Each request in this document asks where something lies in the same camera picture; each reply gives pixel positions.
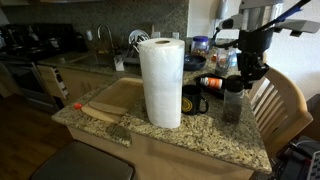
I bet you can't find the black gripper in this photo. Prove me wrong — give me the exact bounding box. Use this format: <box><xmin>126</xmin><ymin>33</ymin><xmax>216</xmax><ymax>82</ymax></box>
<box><xmin>237</xmin><ymin>29</ymin><xmax>273</xmax><ymax>89</ymax></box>

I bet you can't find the clear bottle black cap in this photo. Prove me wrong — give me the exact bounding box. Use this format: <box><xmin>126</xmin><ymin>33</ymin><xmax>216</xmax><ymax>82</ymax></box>
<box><xmin>223</xmin><ymin>75</ymin><xmax>244</xmax><ymax>124</ymax></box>

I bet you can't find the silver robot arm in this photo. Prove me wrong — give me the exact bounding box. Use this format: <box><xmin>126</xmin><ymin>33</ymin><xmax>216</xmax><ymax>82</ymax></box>
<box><xmin>217</xmin><ymin>0</ymin><xmax>320</xmax><ymax>89</ymax></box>

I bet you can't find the small red object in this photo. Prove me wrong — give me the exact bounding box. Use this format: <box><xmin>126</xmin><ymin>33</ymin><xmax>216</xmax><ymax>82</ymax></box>
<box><xmin>73</xmin><ymin>103</ymin><xmax>82</xmax><ymax>110</ymax></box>

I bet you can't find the open wooden drawer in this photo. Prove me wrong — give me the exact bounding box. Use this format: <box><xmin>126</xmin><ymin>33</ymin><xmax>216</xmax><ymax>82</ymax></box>
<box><xmin>37</xmin><ymin>65</ymin><xmax>68</xmax><ymax>99</ymax></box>

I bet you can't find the soap pump bottle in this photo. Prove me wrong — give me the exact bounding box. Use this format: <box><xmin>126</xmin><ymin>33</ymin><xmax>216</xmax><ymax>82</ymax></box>
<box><xmin>229</xmin><ymin>48</ymin><xmax>237</xmax><ymax>67</ymax></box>

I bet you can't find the clear drinking glass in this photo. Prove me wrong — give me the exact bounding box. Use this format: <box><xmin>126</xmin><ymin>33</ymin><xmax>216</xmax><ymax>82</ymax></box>
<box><xmin>215</xmin><ymin>48</ymin><xmax>230</xmax><ymax>76</ymax></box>

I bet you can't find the jar with blue lid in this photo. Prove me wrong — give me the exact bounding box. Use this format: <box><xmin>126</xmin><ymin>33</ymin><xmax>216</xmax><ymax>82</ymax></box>
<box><xmin>191</xmin><ymin>36</ymin><xmax>209</xmax><ymax>56</ymax></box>

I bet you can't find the orange white pill bottle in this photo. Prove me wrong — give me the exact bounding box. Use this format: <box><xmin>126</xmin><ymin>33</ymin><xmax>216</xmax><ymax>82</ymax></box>
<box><xmin>200</xmin><ymin>77</ymin><xmax>223</xmax><ymax>89</ymax></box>

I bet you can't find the black plastic tray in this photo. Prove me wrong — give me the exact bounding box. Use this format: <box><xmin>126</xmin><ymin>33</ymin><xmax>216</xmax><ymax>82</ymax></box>
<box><xmin>194</xmin><ymin>73</ymin><xmax>227</xmax><ymax>99</ymax></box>

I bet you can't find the dark blue bowl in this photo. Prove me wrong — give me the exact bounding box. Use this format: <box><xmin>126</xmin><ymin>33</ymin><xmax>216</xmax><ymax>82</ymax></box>
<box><xmin>184</xmin><ymin>55</ymin><xmax>206</xmax><ymax>71</ymax></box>

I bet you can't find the near wooden chair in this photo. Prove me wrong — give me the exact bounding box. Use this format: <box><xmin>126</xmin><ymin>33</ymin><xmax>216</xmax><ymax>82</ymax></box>
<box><xmin>248</xmin><ymin>67</ymin><xmax>313</xmax><ymax>157</ymax></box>

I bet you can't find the black mug yellow logo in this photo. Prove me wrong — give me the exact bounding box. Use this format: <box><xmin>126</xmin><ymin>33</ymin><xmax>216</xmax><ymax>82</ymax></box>
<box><xmin>181</xmin><ymin>85</ymin><xmax>209</xmax><ymax>115</ymax></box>

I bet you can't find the white paper towel roll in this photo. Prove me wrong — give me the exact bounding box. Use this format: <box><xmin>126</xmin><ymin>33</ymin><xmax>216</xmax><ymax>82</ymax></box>
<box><xmin>138</xmin><ymin>38</ymin><xmax>185</xmax><ymax>128</ymax></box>

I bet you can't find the dish rack with plate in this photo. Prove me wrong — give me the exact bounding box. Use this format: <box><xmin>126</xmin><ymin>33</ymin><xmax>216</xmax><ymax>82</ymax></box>
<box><xmin>124</xmin><ymin>29</ymin><xmax>150</xmax><ymax>65</ymax></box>

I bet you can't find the black equipment lower right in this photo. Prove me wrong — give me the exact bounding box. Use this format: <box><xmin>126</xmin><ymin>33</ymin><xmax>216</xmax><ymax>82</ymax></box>
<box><xmin>271</xmin><ymin>136</ymin><xmax>320</xmax><ymax>180</ymax></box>

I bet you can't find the large wooden cutting board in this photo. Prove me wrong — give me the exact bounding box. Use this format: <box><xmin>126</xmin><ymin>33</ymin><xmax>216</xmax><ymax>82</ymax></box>
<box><xmin>89</xmin><ymin>77</ymin><xmax>143</xmax><ymax>115</ymax></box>

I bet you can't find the small white container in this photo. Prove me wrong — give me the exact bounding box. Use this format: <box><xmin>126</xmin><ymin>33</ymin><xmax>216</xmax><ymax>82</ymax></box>
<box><xmin>114</xmin><ymin>55</ymin><xmax>124</xmax><ymax>71</ymax></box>

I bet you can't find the chrome kitchen faucet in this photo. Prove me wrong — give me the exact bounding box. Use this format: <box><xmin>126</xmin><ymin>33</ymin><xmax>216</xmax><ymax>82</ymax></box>
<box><xmin>97</xmin><ymin>24</ymin><xmax>115</xmax><ymax>53</ymax></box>

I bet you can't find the grey stool seat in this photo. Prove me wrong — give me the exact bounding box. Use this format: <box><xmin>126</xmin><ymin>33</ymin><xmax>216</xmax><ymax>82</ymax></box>
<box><xmin>30</xmin><ymin>141</ymin><xmax>135</xmax><ymax>180</ymax></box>

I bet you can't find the black stove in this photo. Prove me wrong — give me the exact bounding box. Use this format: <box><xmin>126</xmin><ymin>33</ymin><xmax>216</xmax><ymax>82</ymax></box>
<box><xmin>0</xmin><ymin>23</ymin><xmax>76</xmax><ymax>113</ymax></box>

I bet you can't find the white wall phone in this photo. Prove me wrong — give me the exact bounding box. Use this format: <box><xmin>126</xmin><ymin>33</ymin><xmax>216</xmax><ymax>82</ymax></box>
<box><xmin>212</xmin><ymin>0</ymin><xmax>228</xmax><ymax>45</ymax></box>

